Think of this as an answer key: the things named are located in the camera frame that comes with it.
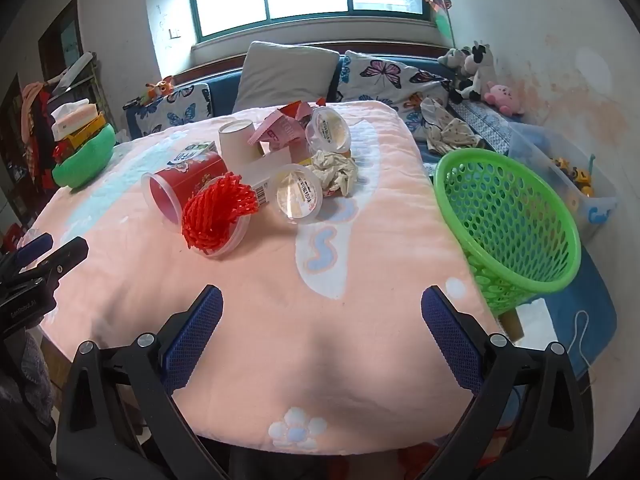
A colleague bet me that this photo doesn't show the white cord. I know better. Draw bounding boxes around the white cord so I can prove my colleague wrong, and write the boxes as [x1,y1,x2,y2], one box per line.
[570,310,598,391]

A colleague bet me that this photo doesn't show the white carton box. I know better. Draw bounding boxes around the white carton box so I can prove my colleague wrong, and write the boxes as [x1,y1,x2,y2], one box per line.
[240,152,301,208]

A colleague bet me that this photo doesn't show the large butterfly print pillow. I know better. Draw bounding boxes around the large butterfly print pillow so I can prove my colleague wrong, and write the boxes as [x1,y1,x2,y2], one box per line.
[337,50,458,133]

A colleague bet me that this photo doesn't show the red foam fruit net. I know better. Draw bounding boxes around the red foam fruit net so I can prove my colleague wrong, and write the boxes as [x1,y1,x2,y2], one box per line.
[181,171,260,251]

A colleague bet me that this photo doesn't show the pink round plush toy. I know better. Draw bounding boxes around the pink round plush toy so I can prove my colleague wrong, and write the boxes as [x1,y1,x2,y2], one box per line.
[484,82,526,115]

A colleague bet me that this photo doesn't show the pink tissue box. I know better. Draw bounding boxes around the pink tissue box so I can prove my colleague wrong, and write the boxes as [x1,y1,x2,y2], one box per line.
[50,101,101,138]

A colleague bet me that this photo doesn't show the small butterfly print pillow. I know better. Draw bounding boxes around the small butterfly print pillow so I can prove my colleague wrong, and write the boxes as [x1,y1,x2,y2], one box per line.
[125,82,213,138]

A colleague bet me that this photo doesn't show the beige patterned clothes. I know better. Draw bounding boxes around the beige patterned clothes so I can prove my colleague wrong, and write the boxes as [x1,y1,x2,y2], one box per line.
[419,97,486,153]

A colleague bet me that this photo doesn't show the grey plush toy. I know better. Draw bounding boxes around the grey plush toy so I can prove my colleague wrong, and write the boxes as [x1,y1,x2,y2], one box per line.
[438,47,471,68]

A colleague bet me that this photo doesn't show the pink foil snack wrapper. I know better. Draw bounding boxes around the pink foil snack wrapper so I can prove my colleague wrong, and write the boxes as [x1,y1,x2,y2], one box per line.
[248,110,312,161]

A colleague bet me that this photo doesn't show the red instant noodle cup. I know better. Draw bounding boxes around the red instant noodle cup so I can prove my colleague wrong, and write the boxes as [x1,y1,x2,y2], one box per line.
[141,144,231,225]

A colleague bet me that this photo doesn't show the hanging red clothes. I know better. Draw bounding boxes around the hanging red clothes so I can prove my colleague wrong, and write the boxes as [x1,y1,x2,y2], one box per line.
[20,80,56,161]

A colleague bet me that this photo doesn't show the yellow box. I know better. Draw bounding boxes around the yellow box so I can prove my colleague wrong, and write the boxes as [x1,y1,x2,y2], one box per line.
[65,112,108,148]

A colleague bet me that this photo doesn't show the clear plastic storage bin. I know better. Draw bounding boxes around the clear plastic storage bin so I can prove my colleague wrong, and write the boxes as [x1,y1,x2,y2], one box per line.
[507,122,618,241]

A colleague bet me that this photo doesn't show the pink printed blanket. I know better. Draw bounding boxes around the pink printed blanket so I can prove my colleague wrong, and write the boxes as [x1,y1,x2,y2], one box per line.
[37,100,506,453]

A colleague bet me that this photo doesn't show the green plastic basket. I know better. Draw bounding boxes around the green plastic basket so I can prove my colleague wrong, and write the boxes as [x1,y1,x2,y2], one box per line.
[433,148,582,317]

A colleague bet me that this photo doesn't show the green bowl with boxes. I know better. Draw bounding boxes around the green bowl with boxes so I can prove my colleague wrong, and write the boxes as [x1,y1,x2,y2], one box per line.
[51,122,117,190]

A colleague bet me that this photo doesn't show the person's left hand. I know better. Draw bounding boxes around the person's left hand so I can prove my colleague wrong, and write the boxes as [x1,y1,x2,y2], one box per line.
[0,332,57,427]

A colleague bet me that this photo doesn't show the orange fox plush toy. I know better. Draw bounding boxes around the orange fox plush toy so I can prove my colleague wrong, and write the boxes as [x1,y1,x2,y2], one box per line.
[145,75,176,103]

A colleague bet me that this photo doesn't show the yellow toy vehicles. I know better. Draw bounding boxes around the yellow toy vehicles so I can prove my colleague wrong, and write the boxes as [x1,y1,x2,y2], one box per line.
[550,156,596,198]

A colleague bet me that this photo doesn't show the orange red snack packet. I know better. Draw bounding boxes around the orange red snack packet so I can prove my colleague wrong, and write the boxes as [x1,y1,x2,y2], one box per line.
[276,100,328,121]

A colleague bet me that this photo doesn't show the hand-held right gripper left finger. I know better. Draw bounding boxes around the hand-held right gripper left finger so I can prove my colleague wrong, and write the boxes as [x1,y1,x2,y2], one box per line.
[56,284,236,480]

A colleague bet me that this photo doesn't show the clear pudding cup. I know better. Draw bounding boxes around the clear pudding cup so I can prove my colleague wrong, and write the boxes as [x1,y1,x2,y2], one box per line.
[268,162,324,225]
[305,106,352,153]

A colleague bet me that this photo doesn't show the black and white cow plush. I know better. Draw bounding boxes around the black and white cow plush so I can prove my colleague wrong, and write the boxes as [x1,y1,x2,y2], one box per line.
[450,40,498,101]

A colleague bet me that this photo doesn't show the grey pillow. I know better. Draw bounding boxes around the grey pillow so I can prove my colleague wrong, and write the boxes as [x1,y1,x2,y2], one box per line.
[232,41,341,113]

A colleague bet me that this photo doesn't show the white paper cup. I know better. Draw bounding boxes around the white paper cup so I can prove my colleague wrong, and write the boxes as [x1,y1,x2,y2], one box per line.
[218,120,261,168]

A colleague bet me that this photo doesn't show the crumpled white tissue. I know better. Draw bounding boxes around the crumpled white tissue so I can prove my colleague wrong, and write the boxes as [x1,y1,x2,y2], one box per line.
[305,150,358,197]

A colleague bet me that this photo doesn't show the dark wooden door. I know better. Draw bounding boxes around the dark wooden door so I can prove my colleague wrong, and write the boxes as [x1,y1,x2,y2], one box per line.
[37,0,83,83]

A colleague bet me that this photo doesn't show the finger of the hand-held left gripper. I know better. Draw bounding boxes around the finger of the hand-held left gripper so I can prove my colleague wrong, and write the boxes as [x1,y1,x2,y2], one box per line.
[29,236,90,292]
[14,232,54,267]

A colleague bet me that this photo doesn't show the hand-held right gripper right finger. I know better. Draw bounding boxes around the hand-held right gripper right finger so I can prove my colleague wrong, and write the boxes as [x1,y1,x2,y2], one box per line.
[421,284,594,480]

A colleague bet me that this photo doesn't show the clear plastic lid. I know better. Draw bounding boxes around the clear plastic lid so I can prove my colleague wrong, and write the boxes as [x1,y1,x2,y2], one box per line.
[182,200,253,259]

